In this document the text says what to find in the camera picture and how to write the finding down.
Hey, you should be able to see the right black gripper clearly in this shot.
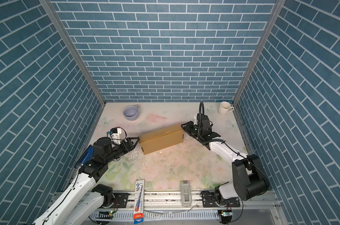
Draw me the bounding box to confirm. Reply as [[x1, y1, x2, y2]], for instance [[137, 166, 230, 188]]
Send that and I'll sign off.
[[181, 122, 203, 139]]

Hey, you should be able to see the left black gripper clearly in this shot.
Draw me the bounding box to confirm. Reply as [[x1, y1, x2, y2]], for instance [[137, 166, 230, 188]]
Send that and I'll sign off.
[[103, 137, 140, 164]]

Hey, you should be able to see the brown cardboard box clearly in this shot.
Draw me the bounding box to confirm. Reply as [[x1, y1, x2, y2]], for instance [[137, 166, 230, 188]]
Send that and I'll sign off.
[[139, 124, 184, 155]]

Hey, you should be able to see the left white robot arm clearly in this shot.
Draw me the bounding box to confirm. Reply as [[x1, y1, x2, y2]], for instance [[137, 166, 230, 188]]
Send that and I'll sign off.
[[33, 137, 140, 225]]

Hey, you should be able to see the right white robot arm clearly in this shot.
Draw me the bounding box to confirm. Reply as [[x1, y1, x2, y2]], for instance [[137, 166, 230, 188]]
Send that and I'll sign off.
[[181, 113, 270, 206]]

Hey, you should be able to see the blue stapler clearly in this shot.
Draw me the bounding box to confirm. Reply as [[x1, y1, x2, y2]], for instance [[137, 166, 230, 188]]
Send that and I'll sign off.
[[74, 145, 94, 169]]

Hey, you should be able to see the white ceramic mug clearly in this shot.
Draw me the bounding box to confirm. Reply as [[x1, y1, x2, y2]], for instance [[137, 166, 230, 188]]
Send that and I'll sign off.
[[218, 101, 235, 115]]

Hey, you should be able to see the grey white remote device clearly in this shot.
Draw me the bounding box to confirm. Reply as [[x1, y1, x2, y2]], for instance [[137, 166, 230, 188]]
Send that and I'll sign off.
[[180, 181, 192, 207]]

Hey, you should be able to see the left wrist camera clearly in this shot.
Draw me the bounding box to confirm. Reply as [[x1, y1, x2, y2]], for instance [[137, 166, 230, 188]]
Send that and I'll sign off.
[[108, 127, 123, 145]]

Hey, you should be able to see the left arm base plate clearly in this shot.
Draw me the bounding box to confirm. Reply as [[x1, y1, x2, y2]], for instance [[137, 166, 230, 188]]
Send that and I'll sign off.
[[101, 193, 129, 209]]

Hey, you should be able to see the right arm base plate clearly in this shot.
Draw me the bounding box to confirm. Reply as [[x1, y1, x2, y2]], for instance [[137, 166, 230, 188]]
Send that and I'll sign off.
[[200, 190, 240, 208]]

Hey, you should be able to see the aluminium front rail frame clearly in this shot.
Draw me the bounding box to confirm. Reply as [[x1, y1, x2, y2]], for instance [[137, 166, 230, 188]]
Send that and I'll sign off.
[[80, 190, 287, 225]]

